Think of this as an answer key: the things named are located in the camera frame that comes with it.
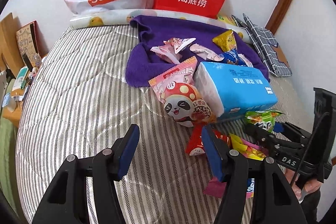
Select green snack packet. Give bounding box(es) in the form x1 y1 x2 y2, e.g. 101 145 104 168
244 110 283 132

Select pink yellow snack bag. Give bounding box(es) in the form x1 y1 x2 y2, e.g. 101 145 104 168
202 127 265 198

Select red gold snack packet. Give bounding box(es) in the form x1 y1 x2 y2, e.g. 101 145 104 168
185 124 231 156

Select blue snack packet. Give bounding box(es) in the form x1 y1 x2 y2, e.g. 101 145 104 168
219 49 248 67

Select light pink candy packet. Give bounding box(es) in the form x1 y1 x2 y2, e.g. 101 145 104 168
190 44 224 62

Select panda mushroom snack bag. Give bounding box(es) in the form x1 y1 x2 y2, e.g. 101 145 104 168
149 56 215 127

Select yellow snack packet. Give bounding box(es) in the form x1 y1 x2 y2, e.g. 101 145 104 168
213 30 237 52

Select pink bear snack packet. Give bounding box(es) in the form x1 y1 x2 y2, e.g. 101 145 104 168
163 38 196 54

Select pink peach pastry packet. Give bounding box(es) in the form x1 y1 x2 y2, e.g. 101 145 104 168
150 44 182 65

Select white red snack packet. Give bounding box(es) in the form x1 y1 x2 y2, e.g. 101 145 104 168
238 53 253 68

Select person's right hand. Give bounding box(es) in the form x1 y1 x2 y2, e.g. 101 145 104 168
284 169 322 200

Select blue tissue pack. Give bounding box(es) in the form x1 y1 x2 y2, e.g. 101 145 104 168
193 61 278 121

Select grey checked star cloth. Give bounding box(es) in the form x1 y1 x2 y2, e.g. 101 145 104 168
232 14 292 77

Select striped quilted bedspread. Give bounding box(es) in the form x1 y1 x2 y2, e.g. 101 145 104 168
15 24 313 224

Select purple towel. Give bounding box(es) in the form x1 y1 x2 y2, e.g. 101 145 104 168
125 15 271 88

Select cluttered bedside table items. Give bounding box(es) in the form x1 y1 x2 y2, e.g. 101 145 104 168
0 53 48 127

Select yellow chips bag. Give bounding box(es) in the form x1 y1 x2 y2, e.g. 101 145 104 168
217 15 238 26

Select wooden headboard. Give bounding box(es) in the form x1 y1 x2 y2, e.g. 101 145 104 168
0 13 24 76

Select brown patterned book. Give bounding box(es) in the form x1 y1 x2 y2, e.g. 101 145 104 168
15 20 40 67

